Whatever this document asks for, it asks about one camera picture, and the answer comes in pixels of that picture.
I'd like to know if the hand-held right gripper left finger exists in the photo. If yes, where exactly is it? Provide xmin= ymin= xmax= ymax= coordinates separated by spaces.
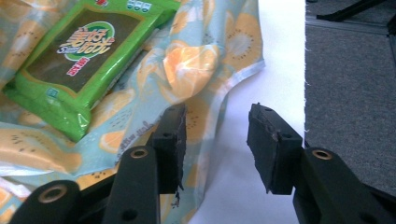
xmin=102 ymin=103 xmax=188 ymax=224

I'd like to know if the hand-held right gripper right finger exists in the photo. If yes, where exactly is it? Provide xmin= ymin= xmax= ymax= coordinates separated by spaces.
xmin=247 ymin=103 xmax=396 ymax=224

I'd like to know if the orange fruit print plastic bag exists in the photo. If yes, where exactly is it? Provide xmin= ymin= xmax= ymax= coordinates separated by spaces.
xmin=0 ymin=0 xmax=266 ymax=224

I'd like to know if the green snack packet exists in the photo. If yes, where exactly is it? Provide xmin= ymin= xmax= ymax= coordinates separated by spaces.
xmin=2 ymin=0 xmax=182 ymax=143

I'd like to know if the black metal stand leg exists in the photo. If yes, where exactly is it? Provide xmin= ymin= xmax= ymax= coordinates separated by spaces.
xmin=316 ymin=0 xmax=396 ymax=22

